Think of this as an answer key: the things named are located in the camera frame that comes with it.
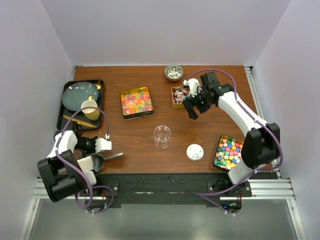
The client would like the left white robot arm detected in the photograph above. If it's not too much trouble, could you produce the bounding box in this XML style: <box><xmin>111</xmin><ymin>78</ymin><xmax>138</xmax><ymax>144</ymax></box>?
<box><xmin>37</xmin><ymin>125</ymin><xmax>104</xmax><ymax>202</ymax></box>

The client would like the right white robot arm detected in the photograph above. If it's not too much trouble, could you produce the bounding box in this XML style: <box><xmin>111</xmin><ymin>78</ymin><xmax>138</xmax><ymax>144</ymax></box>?
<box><xmin>182</xmin><ymin>68</ymin><xmax>283</xmax><ymax>197</ymax></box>

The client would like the black serving tray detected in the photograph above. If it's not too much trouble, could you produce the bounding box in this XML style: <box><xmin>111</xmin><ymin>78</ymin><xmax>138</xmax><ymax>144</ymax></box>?
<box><xmin>56</xmin><ymin>79</ymin><xmax>105</xmax><ymax>130</ymax></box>

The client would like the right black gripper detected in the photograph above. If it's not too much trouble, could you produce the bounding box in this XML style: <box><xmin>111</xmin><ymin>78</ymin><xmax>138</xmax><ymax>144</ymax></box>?
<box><xmin>182</xmin><ymin>87</ymin><xmax>214</xmax><ymax>120</ymax></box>

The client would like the tray of paper stars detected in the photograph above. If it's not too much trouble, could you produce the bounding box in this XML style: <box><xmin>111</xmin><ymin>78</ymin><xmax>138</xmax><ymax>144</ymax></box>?
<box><xmin>211</xmin><ymin>135</ymin><xmax>244</xmax><ymax>172</ymax></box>

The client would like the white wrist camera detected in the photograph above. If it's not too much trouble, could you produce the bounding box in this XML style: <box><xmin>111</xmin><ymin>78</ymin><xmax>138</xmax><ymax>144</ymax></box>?
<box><xmin>95</xmin><ymin>134</ymin><xmax>112</xmax><ymax>153</ymax></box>
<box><xmin>183</xmin><ymin>78</ymin><xmax>200</xmax><ymax>97</ymax></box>

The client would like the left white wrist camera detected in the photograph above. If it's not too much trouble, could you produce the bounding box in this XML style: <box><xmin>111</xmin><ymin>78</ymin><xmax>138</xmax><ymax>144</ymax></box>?
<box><xmin>95</xmin><ymin>134</ymin><xmax>112</xmax><ymax>153</ymax></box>

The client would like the yellow cup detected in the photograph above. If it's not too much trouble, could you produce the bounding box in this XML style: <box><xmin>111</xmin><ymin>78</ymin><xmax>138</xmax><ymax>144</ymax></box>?
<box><xmin>81</xmin><ymin>99</ymin><xmax>100</xmax><ymax>121</ymax></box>

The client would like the metal scoop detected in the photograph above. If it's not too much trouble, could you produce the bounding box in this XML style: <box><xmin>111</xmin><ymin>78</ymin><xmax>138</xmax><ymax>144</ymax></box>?
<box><xmin>77</xmin><ymin>152</ymin><xmax>124</xmax><ymax>173</ymax></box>

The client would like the patterned ceramic bowl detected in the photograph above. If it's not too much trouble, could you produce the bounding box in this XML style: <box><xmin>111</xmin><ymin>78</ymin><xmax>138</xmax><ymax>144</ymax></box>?
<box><xmin>164</xmin><ymin>64</ymin><xmax>184</xmax><ymax>82</ymax></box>

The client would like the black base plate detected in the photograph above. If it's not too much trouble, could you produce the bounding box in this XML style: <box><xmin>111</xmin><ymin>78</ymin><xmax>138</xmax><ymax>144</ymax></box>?
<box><xmin>89</xmin><ymin>173</ymin><xmax>252</xmax><ymax>210</ymax></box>

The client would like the gold tin of wrapped candies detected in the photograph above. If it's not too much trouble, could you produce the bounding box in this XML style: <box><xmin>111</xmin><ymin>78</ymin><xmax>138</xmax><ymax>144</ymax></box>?
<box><xmin>171</xmin><ymin>86</ymin><xmax>191</xmax><ymax>109</ymax></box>

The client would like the grey-blue plate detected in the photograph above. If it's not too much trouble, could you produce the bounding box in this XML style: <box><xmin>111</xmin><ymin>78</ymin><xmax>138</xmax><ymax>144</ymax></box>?
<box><xmin>62</xmin><ymin>81</ymin><xmax>99</xmax><ymax>112</ymax></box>

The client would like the tin of translucent star candies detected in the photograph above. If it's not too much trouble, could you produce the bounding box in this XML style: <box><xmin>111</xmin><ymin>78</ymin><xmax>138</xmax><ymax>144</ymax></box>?
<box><xmin>119</xmin><ymin>86</ymin><xmax>154</xmax><ymax>120</ymax></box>

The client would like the clear plastic jar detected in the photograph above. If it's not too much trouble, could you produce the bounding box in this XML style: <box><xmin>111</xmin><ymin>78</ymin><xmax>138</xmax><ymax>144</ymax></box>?
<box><xmin>153</xmin><ymin>125</ymin><xmax>172</xmax><ymax>149</ymax></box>

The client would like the gold spoon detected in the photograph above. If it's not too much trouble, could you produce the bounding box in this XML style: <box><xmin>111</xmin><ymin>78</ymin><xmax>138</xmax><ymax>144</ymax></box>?
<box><xmin>94</xmin><ymin>79</ymin><xmax>102</xmax><ymax>90</ymax></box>

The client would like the gold knife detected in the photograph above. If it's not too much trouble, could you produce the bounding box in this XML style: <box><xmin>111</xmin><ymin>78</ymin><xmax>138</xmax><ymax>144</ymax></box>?
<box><xmin>63</xmin><ymin>115</ymin><xmax>97</xmax><ymax>128</ymax></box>

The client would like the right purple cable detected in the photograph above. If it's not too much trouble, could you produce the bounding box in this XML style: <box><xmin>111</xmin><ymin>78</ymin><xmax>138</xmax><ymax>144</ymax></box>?
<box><xmin>186</xmin><ymin>68</ymin><xmax>284</xmax><ymax>210</ymax></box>

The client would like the white jar lid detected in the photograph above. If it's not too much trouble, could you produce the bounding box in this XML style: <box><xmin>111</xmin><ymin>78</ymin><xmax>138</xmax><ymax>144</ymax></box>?
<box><xmin>186</xmin><ymin>143</ymin><xmax>204</xmax><ymax>161</ymax></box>

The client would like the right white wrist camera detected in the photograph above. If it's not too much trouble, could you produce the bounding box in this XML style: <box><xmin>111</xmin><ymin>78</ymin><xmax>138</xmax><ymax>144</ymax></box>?
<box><xmin>183</xmin><ymin>78</ymin><xmax>200</xmax><ymax>97</ymax></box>

